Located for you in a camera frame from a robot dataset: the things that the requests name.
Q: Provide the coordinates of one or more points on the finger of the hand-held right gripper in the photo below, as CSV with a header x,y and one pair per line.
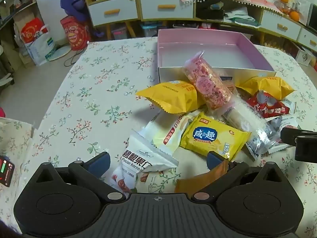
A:
x,y
289,135
307,150

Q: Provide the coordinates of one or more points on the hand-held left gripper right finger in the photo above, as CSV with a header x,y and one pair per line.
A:
x,y
213,158

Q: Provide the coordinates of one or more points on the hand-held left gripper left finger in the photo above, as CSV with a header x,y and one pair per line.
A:
x,y
100,163

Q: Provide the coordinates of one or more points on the silver grey snack packet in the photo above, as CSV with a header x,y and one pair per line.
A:
x,y
284,123

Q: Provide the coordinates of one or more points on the yellow cracker packet blue label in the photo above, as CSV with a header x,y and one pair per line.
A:
x,y
213,138

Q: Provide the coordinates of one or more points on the orange snack packet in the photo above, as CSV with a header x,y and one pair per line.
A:
x,y
195,181

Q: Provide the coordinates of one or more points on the red snack packet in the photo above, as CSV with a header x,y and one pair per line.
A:
x,y
270,107

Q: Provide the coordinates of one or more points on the white nut packet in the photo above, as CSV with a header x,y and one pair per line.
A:
x,y
138,161

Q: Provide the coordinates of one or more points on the clear long rice bar packet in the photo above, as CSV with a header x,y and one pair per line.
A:
x,y
247,119

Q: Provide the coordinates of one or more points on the plain yellow snack packet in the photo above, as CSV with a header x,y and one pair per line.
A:
x,y
270,85

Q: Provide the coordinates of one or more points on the cream white snack packet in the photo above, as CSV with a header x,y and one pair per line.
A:
x,y
166,133

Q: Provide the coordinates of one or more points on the yellow snack packet white label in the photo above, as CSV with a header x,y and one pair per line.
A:
x,y
171,99

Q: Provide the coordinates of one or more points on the pink snack bar packet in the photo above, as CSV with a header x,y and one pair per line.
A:
x,y
208,84

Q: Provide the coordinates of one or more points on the pink cardboard box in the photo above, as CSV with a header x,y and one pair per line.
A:
x,y
198,54

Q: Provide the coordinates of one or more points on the floral tablecloth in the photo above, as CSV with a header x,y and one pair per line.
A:
x,y
99,91

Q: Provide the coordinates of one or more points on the black timer device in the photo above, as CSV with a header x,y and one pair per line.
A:
x,y
6,172

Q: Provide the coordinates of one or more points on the white round floor base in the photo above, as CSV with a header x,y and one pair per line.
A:
x,y
60,53

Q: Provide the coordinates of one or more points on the white grey office chair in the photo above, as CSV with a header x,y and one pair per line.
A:
x,y
6,80

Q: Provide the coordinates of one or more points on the white shopping bag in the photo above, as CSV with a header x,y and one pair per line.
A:
x,y
43,49

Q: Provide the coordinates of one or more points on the stack of white green bags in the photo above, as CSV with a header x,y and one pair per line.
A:
x,y
241,17

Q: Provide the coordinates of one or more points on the clear bag of fruit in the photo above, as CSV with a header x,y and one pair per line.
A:
x,y
283,7

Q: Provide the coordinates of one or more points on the small clear storage bin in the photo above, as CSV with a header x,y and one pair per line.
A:
x,y
120,33

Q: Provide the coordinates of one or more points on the red printed bag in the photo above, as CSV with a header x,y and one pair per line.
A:
x,y
74,33

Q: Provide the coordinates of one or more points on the blue lid storage bin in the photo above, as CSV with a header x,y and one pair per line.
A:
x,y
148,31

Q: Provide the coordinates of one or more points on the red gift bag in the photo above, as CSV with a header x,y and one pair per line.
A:
x,y
33,29

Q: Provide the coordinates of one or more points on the low wooden cabinet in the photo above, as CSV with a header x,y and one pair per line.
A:
x,y
194,7

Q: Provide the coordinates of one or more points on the purple round cushion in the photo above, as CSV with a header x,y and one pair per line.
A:
x,y
74,2

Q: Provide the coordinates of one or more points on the tall wooden shelf cabinet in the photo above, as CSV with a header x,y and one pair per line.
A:
x,y
85,0

